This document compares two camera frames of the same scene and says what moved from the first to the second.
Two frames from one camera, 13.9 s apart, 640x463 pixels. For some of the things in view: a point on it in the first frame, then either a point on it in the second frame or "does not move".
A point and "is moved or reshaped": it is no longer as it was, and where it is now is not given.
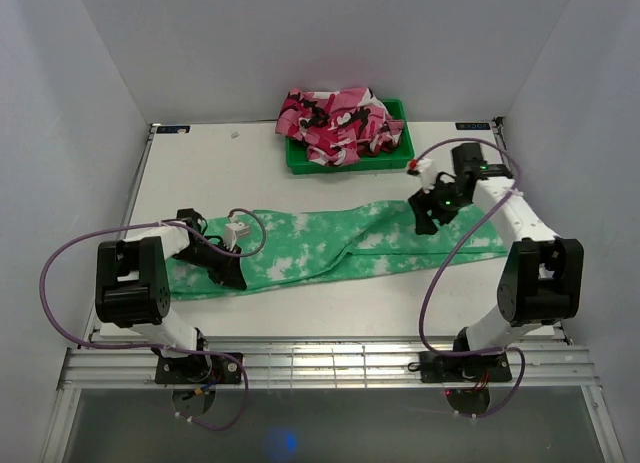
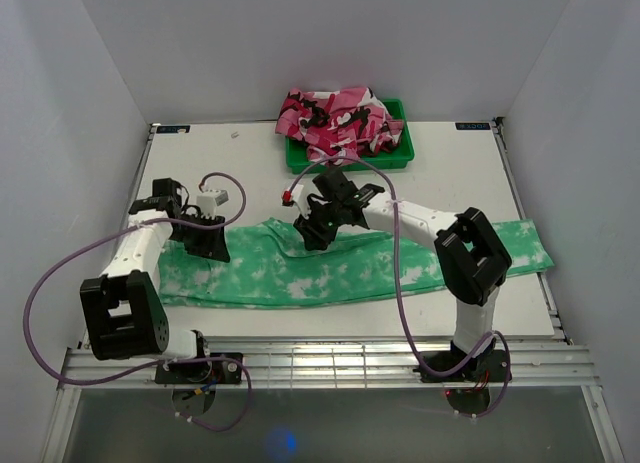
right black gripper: (421, 203) to (315, 239)
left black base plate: (203, 368) does not move
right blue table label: (473, 126) does not move
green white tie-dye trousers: (275, 251) is moved or reshaped
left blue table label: (183, 129) does not move
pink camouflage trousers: (341, 125) does not move
